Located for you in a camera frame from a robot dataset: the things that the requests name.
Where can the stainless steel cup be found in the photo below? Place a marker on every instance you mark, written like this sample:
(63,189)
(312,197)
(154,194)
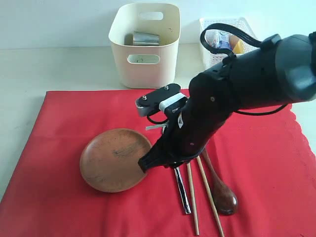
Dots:
(142,39)

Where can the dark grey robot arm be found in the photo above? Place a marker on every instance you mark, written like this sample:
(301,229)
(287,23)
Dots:
(278,73)

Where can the red tablecloth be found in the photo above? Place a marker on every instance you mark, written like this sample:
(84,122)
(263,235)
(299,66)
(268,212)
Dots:
(267,161)

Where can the dark wooden spoon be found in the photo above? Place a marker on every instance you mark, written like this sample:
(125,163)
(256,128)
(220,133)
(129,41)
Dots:
(224,198)

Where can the silver table knife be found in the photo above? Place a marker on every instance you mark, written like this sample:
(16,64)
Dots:
(182,191)

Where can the orange cheese wedge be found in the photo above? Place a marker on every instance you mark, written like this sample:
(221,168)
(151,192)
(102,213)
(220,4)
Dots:
(237,46)

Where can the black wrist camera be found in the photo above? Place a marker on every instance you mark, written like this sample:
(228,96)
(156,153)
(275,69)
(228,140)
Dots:
(159,99)

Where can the brown round plate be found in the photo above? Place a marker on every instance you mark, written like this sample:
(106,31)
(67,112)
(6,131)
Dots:
(109,162)

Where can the cream plastic bin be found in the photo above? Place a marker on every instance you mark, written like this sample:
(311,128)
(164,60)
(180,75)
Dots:
(146,66)

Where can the wooden chopstick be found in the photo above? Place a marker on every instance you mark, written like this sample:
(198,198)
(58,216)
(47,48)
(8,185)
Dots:
(192,191)
(210,198)

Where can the white perforated plastic basket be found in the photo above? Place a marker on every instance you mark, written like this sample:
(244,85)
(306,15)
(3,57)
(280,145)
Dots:
(210,59)

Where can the brown egg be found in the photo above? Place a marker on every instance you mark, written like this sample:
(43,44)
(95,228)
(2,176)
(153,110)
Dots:
(233,39)

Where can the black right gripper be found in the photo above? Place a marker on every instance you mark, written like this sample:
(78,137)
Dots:
(213,98)

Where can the small milk carton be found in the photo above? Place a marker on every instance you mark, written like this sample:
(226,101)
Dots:
(221,40)

